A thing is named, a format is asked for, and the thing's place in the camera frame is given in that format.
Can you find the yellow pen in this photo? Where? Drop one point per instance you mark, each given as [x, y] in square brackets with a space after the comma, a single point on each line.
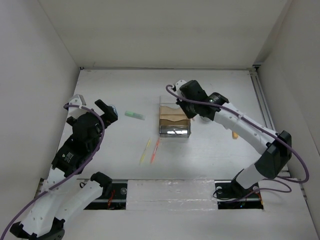
[145, 151]

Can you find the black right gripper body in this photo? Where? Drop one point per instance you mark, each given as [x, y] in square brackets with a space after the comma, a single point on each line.
[189, 107]

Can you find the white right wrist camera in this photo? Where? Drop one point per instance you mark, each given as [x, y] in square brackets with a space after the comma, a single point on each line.
[177, 87]

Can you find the green highlighter marker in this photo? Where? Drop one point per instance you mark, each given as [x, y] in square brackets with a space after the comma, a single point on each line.
[135, 115]

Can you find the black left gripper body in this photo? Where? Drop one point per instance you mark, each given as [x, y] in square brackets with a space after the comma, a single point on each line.
[95, 144]

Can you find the blue tape roll left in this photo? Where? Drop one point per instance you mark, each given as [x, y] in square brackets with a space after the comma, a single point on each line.
[114, 109]

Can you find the orange yellow highlighter marker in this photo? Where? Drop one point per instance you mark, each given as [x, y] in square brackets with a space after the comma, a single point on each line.
[234, 135]

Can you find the aluminium frame rail right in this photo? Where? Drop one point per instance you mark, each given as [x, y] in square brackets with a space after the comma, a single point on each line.
[268, 121]

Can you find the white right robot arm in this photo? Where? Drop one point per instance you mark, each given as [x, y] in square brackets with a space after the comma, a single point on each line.
[272, 146]

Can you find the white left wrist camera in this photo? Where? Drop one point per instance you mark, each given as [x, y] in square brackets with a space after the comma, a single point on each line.
[75, 112]

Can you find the orange pen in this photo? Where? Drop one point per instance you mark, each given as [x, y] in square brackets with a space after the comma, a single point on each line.
[155, 150]

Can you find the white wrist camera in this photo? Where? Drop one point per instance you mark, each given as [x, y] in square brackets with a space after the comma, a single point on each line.
[177, 87]
[75, 112]

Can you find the three-tier acrylic organizer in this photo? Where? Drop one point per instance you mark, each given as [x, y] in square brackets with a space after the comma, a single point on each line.
[172, 121]

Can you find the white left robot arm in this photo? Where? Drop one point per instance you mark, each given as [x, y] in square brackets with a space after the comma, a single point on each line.
[45, 217]

